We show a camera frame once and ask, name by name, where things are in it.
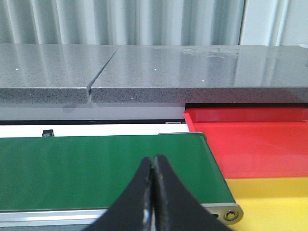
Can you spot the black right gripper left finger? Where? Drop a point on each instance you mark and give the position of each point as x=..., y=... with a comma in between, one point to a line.
x=132, y=210

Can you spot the white pleated curtain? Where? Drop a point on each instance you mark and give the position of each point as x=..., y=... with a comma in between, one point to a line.
x=155, y=22

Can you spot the small black sensor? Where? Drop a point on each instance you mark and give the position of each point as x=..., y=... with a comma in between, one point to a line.
x=48, y=133

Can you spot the green conveyor belt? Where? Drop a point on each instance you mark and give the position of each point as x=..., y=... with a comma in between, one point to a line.
x=90, y=172

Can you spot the grey granite slab right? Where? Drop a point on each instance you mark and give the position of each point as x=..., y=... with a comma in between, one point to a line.
x=204, y=74

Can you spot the aluminium conveyor side rail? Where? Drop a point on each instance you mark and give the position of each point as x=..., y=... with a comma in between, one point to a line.
x=227, y=213

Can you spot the grey granite slab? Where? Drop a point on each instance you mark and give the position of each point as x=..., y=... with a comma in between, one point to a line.
x=204, y=74
x=50, y=73

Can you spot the yellow plastic tray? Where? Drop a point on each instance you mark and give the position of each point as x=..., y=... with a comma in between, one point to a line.
x=271, y=204

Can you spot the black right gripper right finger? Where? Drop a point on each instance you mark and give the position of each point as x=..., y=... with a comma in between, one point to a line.
x=176, y=209

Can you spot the red plastic tray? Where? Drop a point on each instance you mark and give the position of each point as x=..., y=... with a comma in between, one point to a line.
x=255, y=142

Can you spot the grey granite slab left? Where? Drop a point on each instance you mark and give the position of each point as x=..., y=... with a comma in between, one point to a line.
x=50, y=73

